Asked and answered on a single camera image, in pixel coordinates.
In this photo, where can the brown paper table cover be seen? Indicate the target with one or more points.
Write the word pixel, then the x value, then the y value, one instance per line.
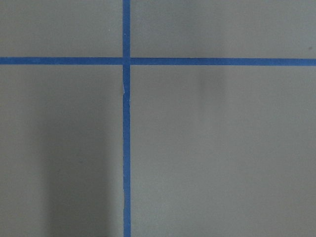
pixel 157 118

